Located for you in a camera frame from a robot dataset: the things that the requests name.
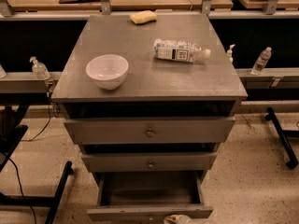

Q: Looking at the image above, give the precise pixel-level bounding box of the standing clear water bottle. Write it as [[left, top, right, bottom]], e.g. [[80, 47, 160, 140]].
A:
[[250, 47, 272, 75]]

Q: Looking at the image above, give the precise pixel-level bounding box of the white bowl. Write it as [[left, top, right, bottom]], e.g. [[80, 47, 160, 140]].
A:
[[86, 54, 129, 90]]

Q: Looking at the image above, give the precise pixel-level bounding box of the black table leg right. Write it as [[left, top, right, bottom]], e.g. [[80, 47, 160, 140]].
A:
[[265, 107, 299, 169]]

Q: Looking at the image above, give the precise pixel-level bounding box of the grey drawer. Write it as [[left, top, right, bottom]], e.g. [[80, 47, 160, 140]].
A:
[[81, 152, 217, 173], [87, 171, 213, 222], [64, 117, 235, 145]]

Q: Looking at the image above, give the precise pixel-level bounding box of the lying plastic bottle with label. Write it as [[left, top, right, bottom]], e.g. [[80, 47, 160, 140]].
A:
[[153, 38, 211, 63]]

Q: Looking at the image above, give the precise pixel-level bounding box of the yellow sponge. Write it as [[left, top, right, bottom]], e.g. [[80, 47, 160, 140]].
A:
[[130, 10, 157, 25]]

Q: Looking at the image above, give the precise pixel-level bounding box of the grey middle drawer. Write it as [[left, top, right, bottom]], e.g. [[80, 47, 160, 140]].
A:
[[81, 152, 217, 173]]

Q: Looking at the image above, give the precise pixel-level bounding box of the small white pump bottle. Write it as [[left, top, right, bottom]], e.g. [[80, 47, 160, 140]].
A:
[[226, 44, 235, 63]]

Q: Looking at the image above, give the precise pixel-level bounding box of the black table leg left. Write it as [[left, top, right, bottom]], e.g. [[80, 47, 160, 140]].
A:
[[0, 161, 73, 224]]

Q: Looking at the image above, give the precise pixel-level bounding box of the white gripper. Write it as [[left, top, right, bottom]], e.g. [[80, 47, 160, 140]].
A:
[[164, 215, 215, 224]]

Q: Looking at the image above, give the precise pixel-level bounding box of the black cable on floor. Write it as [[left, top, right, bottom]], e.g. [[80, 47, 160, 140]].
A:
[[0, 152, 38, 224]]

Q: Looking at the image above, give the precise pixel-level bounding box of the black table leg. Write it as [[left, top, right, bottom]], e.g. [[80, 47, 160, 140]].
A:
[[0, 161, 73, 224], [265, 107, 299, 169]]

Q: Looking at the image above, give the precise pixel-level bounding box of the grey wooden drawer cabinet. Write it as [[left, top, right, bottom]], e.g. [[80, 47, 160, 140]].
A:
[[50, 13, 249, 185]]

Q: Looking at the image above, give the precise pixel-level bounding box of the clear pump dispenser bottle left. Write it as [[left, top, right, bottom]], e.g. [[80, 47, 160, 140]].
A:
[[30, 57, 50, 80]]

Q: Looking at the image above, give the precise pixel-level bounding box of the grey bottom drawer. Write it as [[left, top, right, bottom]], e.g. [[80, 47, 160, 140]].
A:
[[87, 171, 213, 222]]

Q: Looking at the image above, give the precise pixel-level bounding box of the grey top drawer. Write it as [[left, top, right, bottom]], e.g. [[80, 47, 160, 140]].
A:
[[64, 117, 235, 145]]

